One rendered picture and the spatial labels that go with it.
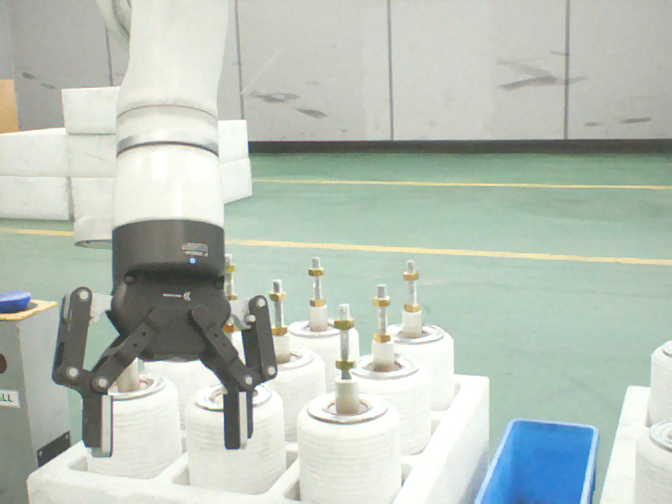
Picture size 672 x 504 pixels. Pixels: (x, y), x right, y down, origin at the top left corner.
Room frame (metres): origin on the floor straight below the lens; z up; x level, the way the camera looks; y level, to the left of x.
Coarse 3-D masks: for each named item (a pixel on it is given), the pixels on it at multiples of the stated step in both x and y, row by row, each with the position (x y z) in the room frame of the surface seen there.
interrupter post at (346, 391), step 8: (352, 376) 0.77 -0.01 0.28; (336, 384) 0.76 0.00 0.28; (344, 384) 0.75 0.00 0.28; (352, 384) 0.75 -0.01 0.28; (336, 392) 0.76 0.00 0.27; (344, 392) 0.75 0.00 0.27; (352, 392) 0.75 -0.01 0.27; (336, 400) 0.76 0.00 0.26; (344, 400) 0.75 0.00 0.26; (352, 400) 0.75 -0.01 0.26; (336, 408) 0.76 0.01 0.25; (344, 408) 0.75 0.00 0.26; (352, 408) 0.75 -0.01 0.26
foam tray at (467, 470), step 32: (480, 384) 1.00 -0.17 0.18; (448, 416) 0.91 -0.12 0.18; (480, 416) 0.97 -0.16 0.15; (288, 448) 0.84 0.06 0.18; (448, 448) 0.82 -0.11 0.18; (480, 448) 0.97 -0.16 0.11; (32, 480) 0.79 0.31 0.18; (64, 480) 0.79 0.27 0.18; (96, 480) 0.78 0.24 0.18; (128, 480) 0.78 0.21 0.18; (160, 480) 0.78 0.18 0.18; (288, 480) 0.77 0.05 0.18; (416, 480) 0.76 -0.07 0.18; (448, 480) 0.81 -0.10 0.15; (480, 480) 0.97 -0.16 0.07
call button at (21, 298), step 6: (0, 294) 0.94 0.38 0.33; (6, 294) 0.94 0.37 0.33; (12, 294) 0.94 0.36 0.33; (18, 294) 0.94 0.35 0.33; (24, 294) 0.94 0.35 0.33; (30, 294) 0.95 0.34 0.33; (0, 300) 0.92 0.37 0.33; (6, 300) 0.92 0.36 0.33; (12, 300) 0.92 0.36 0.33; (18, 300) 0.93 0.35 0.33; (24, 300) 0.93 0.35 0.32; (30, 300) 0.94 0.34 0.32; (0, 306) 0.93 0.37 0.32; (6, 306) 0.93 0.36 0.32; (12, 306) 0.93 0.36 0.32; (18, 306) 0.93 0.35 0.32; (24, 306) 0.94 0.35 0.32
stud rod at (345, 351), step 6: (342, 306) 0.76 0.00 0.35; (348, 306) 0.76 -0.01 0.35; (342, 312) 0.76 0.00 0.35; (348, 312) 0.76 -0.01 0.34; (342, 318) 0.76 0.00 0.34; (348, 318) 0.76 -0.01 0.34; (342, 330) 0.76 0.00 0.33; (348, 330) 0.76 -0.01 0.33; (342, 336) 0.76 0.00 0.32; (348, 336) 0.76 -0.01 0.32; (342, 342) 0.76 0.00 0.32; (348, 342) 0.76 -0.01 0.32; (342, 348) 0.76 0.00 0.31; (348, 348) 0.76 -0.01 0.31; (342, 354) 0.76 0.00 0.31; (348, 354) 0.76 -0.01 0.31; (342, 372) 0.76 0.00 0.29; (348, 372) 0.76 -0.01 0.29; (342, 378) 0.76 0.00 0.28; (348, 378) 0.76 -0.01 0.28
